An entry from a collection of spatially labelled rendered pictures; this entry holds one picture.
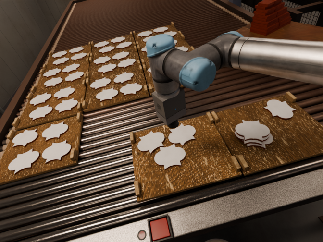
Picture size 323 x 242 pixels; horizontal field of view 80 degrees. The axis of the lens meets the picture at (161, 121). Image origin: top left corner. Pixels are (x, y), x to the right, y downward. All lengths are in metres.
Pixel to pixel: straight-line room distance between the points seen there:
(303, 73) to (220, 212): 0.51
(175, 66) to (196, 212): 0.51
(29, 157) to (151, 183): 0.65
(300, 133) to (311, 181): 0.21
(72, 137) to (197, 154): 0.65
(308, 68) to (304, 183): 0.53
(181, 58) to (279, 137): 0.62
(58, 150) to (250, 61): 0.92
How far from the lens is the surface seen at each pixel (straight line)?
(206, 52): 0.49
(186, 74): 0.44
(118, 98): 1.23
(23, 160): 1.17
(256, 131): 0.91
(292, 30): 1.61
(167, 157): 0.83
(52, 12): 5.77
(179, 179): 0.78
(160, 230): 0.74
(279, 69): 0.46
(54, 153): 1.08
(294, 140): 0.96
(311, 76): 0.45
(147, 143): 0.90
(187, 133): 0.90
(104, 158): 0.96
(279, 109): 1.06
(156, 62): 0.51
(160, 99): 0.58
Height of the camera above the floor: 1.63
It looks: 45 degrees down
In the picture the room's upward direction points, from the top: 13 degrees counter-clockwise
